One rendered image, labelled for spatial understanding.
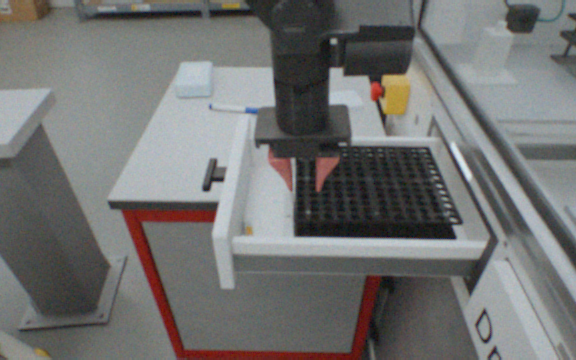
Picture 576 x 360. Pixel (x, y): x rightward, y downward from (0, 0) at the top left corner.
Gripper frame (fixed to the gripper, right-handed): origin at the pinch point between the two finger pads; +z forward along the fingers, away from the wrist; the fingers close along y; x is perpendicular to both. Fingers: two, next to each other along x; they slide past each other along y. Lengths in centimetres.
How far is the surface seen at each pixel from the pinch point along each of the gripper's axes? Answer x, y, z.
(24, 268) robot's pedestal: -37, 90, 65
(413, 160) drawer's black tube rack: -13.7, -17.1, 7.4
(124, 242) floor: -71, 79, 94
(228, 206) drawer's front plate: 0.9, 9.8, 2.8
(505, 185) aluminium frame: 2.6, -22.4, -1.5
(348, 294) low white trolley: -19, -10, 54
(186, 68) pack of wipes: -69, 34, 16
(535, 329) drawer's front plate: 16.7, -21.6, 4.1
